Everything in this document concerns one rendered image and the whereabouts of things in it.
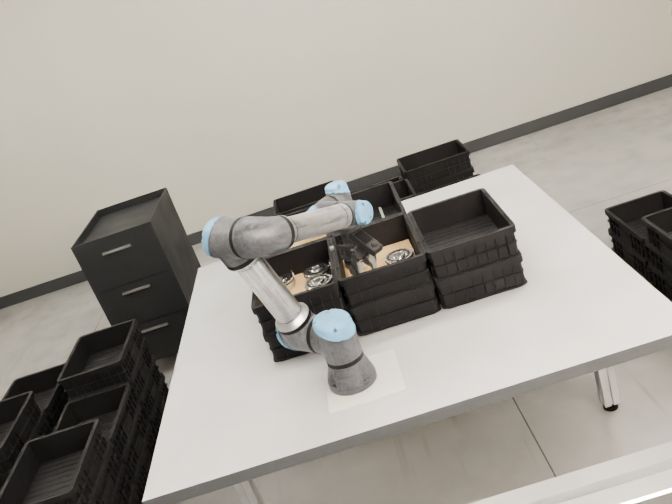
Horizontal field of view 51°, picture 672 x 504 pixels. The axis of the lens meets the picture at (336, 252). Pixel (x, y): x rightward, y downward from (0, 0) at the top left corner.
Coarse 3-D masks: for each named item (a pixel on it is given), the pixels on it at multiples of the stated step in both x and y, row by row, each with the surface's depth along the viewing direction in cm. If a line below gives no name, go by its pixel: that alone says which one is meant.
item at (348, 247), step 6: (354, 228) 230; (342, 234) 235; (348, 234) 233; (342, 240) 239; (348, 240) 235; (342, 246) 235; (348, 246) 233; (354, 246) 232; (342, 252) 238; (348, 252) 236; (360, 252) 234; (366, 252) 236; (342, 258) 239; (348, 258) 237; (360, 258) 234
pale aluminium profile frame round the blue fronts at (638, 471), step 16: (656, 448) 47; (608, 464) 48; (624, 464) 47; (640, 464) 47; (656, 464) 46; (560, 480) 48; (576, 480) 47; (592, 480) 47; (608, 480) 47; (624, 480) 47; (640, 480) 46; (656, 480) 45; (496, 496) 48; (512, 496) 48; (528, 496) 47; (544, 496) 47; (560, 496) 47; (576, 496) 47; (592, 496) 46; (608, 496) 45; (624, 496) 45; (640, 496) 44; (656, 496) 44
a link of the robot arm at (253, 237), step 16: (320, 208) 204; (336, 208) 205; (352, 208) 209; (368, 208) 211; (240, 224) 184; (256, 224) 183; (272, 224) 184; (288, 224) 187; (304, 224) 192; (320, 224) 197; (336, 224) 203; (352, 224) 211; (240, 240) 183; (256, 240) 182; (272, 240) 184; (288, 240) 187; (240, 256) 187; (256, 256) 186
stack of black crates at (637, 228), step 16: (656, 192) 335; (608, 208) 336; (624, 208) 336; (640, 208) 337; (656, 208) 338; (624, 224) 317; (640, 224) 334; (624, 240) 324; (640, 240) 304; (624, 256) 331; (640, 256) 310; (640, 272) 318
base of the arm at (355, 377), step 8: (360, 360) 208; (368, 360) 213; (328, 368) 212; (336, 368) 207; (344, 368) 207; (352, 368) 207; (360, 368) 208; (368, 368) 210; (328, 376) 213; (336, 376) 209; (344, 376) 207; (352, 376) 207; (360, 376) 209; (368, 376) 210; (376, 376) 213; (336, 384) 209; (344, 384) 208; (352, 384) 207; (360, 384) 208; (368, 384) 209; (336, 392) 210; (344, 392) 208; (352, 392) 208; (360, 392) 208
